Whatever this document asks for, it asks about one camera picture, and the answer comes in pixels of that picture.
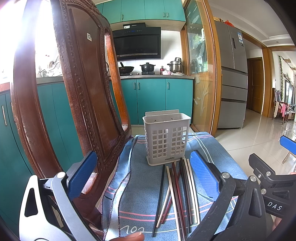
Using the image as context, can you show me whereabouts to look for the black and cream chopstick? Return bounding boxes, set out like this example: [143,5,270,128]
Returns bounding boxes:
[185,159,200,225]

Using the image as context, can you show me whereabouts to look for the dark red chopstick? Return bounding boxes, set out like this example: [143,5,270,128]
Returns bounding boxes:
[172,162,186,240]

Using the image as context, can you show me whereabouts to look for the red-brown chopstick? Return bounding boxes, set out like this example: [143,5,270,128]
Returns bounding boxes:
[161,198,172,224]

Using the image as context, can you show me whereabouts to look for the right hand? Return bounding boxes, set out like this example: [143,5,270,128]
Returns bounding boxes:
[272,172,296,231]

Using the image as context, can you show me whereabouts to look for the left hand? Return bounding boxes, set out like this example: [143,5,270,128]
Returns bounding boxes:
[110,232,144,241]

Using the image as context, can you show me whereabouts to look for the blue striped cloth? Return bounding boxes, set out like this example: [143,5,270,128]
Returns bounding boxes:
[101,132,247,240]

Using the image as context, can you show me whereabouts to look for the grey plastic utensil basket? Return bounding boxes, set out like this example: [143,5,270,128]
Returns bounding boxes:
[142,109,191,166]

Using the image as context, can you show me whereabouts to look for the silver refrigerator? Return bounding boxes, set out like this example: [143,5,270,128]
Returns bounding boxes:
[215,21,248,128]

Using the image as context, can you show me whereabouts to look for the carved wooden chair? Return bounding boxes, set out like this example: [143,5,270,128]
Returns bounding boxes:
[11,1,131,229]

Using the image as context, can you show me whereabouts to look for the wooden interior door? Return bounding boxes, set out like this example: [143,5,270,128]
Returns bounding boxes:
[246,57,264,113]

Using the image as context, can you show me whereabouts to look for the teal lower cabinets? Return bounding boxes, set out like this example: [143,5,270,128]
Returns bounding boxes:
[1,76,193,233]

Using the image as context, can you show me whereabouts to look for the teal cabinets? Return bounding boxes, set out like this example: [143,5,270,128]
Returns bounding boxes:
[96,0,186,24]
[1,76,193,233]

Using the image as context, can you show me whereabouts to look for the black wok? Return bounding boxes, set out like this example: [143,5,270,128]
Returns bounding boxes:
[119,62,134,76]

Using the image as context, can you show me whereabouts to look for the stainless steel pot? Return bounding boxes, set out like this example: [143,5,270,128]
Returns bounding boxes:
[168,57,184,73]

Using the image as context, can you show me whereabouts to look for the black cooking pot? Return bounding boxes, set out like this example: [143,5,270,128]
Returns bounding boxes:
[140,62,155,75]

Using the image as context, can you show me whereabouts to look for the glass sliding door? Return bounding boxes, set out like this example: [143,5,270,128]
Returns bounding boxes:
[181,1,222,135]

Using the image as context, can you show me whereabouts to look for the black range hood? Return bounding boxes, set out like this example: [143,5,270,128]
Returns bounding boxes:
[112,23,161,61]

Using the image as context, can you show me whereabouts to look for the teal upper cabinets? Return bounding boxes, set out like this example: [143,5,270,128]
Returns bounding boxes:
[96,0,186,24]

